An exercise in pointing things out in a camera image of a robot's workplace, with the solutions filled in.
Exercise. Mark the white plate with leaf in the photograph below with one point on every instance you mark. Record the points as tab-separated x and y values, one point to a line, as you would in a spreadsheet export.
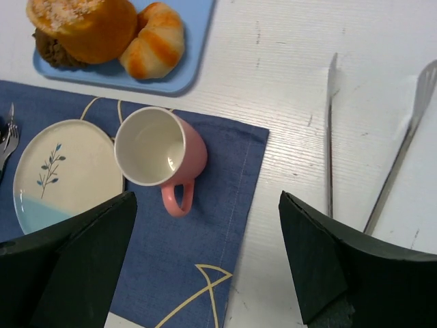
65	170

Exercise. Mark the metal serving tongs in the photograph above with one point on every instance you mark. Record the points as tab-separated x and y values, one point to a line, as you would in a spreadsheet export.
425	88

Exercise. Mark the pink ceramic mug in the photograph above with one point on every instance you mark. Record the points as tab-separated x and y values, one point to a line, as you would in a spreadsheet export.
155	147

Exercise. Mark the orange sugared muffin bread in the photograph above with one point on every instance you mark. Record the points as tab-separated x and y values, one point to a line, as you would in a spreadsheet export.
93	32

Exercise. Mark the light blue tray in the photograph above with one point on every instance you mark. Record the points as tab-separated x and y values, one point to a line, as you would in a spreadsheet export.
196	15

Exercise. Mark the fork with teal handle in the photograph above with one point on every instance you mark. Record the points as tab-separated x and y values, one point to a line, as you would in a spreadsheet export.
11	144

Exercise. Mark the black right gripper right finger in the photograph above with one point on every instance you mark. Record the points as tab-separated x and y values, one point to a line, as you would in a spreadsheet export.
344	278

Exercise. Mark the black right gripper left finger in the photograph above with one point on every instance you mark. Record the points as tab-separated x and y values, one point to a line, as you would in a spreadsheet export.
65	275

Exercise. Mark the blue cloth placemat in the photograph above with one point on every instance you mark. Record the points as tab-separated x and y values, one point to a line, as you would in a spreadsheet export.
177	271

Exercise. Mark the white orange croissant roll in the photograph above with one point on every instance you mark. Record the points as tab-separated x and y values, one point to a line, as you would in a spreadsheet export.
159	45

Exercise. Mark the brown chocolate bread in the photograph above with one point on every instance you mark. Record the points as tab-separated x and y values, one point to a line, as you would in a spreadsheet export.
52	52

